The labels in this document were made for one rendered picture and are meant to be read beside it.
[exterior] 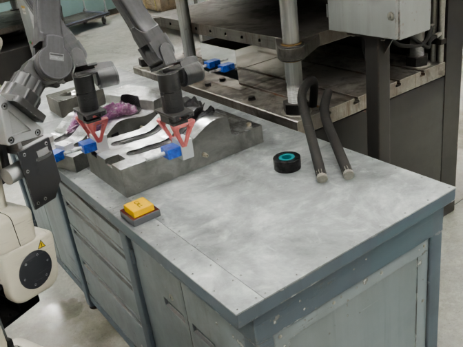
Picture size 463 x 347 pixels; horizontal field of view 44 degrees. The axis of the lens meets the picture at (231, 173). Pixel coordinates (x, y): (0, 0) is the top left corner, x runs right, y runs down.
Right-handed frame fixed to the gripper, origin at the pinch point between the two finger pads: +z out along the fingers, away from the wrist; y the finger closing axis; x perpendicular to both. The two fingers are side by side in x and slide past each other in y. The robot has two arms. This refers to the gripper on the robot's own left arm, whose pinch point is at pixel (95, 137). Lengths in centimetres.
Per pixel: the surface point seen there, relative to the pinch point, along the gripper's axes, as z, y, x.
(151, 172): 7.9, -19.1, -7.2
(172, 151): -1.9, -31.1, -8.8
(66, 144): 5.3, 15.1, 4.5
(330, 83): 12, 8, -106
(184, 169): 10.6, -19.2, -18.0
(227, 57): 0, 41, -79
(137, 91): 1.9, 36.2, -33.0
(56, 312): 95, 57, 13
